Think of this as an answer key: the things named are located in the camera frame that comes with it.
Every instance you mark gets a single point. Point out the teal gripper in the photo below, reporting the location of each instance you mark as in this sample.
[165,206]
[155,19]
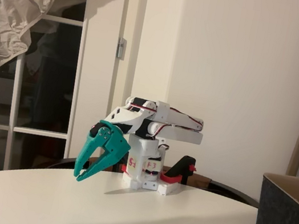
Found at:
[113,144]

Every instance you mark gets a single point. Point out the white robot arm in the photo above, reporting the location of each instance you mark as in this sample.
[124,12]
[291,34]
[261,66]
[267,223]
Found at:
[180,135]

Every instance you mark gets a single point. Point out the white framed glass door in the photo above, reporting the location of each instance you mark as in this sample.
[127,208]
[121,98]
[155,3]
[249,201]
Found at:
[75,90]

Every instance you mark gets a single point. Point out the metal door hinge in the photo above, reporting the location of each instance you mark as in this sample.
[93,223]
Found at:
[121,49]

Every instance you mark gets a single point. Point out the beige crumpled curtain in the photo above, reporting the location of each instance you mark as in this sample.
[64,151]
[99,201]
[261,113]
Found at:
[11,6]

